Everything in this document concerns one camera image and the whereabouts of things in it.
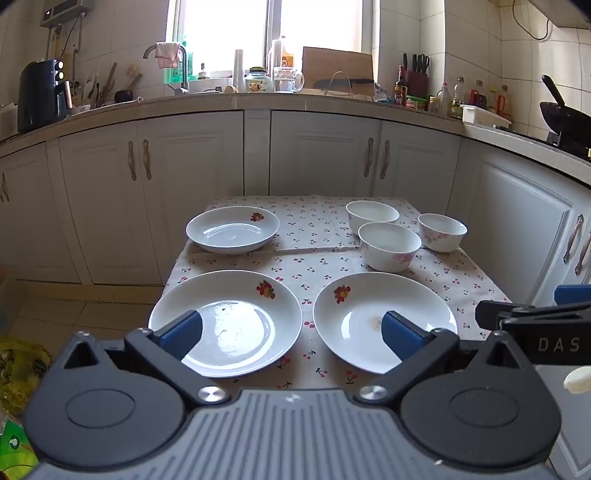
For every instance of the white ceramic bowl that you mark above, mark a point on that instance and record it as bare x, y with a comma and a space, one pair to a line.
371, 214
390, 249
442, 233

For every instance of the dark soy sauce bottle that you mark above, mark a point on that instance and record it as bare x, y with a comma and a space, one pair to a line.
400, 90

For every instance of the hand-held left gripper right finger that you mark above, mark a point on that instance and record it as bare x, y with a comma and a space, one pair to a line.
401, 337

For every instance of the white plastic tray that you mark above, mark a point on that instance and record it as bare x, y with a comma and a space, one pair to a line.
485, 117

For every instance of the plastic cooking oil bottle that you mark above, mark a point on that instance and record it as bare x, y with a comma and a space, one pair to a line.
282, 53

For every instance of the gas stove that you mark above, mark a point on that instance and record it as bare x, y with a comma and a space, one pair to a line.
572, 145

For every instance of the window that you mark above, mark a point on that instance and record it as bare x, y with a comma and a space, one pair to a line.
231, 27

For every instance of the metal kitchen faucet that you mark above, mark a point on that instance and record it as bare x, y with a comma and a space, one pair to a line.
184, 69

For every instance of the black air fryer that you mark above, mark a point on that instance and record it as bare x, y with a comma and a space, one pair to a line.
41, 97

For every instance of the kitchen countertop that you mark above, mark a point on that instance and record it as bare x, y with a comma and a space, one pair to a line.
258, 102

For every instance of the clear condiment bottle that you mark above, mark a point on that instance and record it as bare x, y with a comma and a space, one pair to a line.
443, 101

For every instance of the cherry print tablecloth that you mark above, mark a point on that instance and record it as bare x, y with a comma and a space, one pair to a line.
314, 258

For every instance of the person's right hand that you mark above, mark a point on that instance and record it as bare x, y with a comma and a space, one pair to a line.
579, 382

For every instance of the white water heater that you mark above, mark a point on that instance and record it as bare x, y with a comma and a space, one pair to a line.
64, 11

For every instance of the yellow plastic bag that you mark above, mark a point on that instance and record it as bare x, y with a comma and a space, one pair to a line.
21, 374

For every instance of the utensil holder with chopsticks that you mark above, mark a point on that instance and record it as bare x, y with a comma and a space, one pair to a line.
108, 85

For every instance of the glass jar green lid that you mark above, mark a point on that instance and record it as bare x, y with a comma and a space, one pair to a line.
257, 81

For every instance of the wooden cutting board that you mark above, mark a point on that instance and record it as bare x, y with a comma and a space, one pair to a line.
337, 62

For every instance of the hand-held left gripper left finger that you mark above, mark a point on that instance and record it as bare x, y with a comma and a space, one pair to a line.
182, 333

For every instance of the yellowish condiment bottle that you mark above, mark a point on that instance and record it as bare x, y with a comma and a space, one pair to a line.
504, 101

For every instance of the tall condiment bottle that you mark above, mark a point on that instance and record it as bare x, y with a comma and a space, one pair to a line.
458, 99

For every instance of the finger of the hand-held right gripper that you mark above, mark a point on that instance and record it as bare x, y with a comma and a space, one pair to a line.
491, 314
575, 294

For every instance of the green tissue pack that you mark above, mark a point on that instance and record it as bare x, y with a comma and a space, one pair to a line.
14, 450

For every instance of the black wok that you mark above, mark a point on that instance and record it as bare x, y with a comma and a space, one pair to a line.
565, 117

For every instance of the white plate with fruit decal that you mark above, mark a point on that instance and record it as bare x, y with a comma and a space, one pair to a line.
351, 323
240, 323
231, 235

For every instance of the clear glass mug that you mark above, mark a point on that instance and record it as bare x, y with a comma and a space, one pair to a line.
286, 79

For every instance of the wooden knife block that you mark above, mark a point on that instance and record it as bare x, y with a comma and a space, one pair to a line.
418, 76

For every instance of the pink dish cloth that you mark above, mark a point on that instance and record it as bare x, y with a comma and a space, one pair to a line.
167, 54

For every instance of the green dish soap bottle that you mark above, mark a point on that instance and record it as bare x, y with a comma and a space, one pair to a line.
175, 73

